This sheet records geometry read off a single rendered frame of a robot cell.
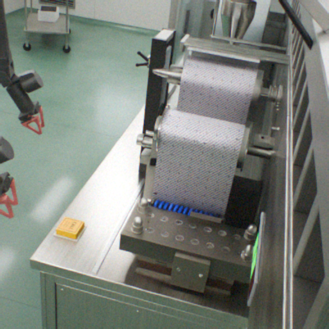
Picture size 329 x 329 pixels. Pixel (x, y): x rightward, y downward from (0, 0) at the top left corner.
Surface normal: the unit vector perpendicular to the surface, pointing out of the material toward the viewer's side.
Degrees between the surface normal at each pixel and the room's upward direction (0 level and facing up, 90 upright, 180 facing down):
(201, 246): 0
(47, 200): 0
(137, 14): 90
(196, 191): 90
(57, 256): 0
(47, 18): 90
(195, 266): 90
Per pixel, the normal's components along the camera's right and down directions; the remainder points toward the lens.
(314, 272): -0.24, 0.48
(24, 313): 0.11, -0.84
